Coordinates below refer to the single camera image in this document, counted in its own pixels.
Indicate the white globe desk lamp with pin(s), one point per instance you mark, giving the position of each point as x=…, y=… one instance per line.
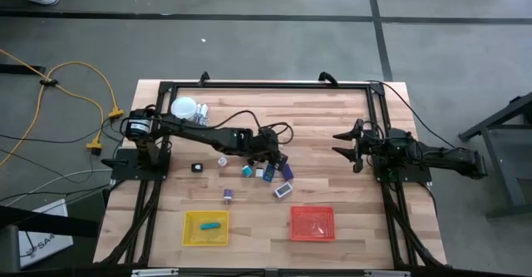
x=183, y=107

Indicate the purple charger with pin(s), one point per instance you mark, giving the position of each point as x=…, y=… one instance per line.
x=228, y=194

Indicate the black floor bar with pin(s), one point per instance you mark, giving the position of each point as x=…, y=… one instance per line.
x=21, y=69

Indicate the black charger white label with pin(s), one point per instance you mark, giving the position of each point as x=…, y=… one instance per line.
x=197, y=167

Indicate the yellow plastic basket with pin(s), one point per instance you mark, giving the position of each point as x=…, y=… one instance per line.
x=195, y=237

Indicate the silver metal bracket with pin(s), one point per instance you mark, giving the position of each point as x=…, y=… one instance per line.
x=154, y=273
x=387, y=273

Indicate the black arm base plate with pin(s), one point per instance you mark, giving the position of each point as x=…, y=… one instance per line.
x=409, y=176
x=124, y=172

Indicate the black frame clamp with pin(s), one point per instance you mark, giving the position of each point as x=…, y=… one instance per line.
x=328, y=77
x=203, y=77

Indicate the orange plastic basket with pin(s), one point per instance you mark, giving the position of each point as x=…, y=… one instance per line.
x=312, y=224

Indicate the pink white cube charger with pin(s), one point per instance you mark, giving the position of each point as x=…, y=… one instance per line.
x=223, y=161

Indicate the dark blue purple block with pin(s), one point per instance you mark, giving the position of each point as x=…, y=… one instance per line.
x=287, y=172

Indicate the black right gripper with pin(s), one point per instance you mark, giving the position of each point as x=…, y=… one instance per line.
x=372, y=150

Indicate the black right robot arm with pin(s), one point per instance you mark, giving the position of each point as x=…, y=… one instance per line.
x=449, y=158

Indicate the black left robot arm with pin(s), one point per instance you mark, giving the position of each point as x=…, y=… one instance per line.
x=208, y=135

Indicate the black beam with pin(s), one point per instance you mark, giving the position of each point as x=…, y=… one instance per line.
x=50, y=223

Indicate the teal rectangular bar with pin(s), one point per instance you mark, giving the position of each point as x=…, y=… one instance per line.
x=210, y=226

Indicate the white printed box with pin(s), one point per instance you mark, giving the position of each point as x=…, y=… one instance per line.
x=41, y=239

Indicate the teal charger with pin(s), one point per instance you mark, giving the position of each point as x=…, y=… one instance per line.
x=247, y=171

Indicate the black aluminium frame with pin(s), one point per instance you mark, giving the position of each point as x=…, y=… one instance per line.
x=270, y=85

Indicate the black cube charger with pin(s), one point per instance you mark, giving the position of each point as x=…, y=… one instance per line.
x=252, y=161

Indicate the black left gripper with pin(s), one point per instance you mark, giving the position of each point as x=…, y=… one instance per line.
x=270, y=146

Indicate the black side table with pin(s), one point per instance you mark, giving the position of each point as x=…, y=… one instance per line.
x=498, y=156

